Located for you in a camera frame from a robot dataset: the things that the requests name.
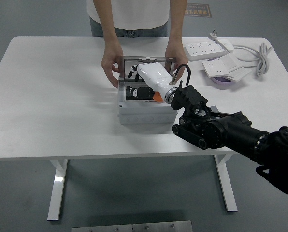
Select short white power strip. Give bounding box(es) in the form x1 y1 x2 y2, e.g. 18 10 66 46
202 53 239 77

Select purple round disc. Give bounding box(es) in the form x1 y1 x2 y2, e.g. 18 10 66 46
208 57 234 84

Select long white power strip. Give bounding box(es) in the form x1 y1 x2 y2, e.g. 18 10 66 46
184 40 234 61

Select white table leg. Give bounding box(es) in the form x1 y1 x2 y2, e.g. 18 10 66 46
213 154 238 213
46 159 69 221

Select brown floor sign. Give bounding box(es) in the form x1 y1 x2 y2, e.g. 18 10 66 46
184 2 212 18

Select grey electrical enclosure box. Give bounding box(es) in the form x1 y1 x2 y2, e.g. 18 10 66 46
117 76 179 125

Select grey metal plate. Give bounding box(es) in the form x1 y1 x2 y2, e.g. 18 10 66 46
71 220 193 232

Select coiled white power cable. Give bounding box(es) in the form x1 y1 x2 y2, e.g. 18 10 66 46
232 42 273 77

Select flat white socket plates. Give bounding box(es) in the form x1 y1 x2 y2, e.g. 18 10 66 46
227 64 252 82

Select person's left hand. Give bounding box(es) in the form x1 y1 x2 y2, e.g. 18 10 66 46
165 43 188 80

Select person's torso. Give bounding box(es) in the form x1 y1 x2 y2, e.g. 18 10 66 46
86 0 171 37

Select white power plug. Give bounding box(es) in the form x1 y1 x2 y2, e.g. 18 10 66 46
208 30 234 52

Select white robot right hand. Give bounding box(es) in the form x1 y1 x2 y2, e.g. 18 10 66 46
125 62 173 100

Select transparent hinged box lid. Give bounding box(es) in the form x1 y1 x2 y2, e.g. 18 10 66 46
119 56 177 82

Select person's right hand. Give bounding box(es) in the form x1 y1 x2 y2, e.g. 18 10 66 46
101 44 124 89

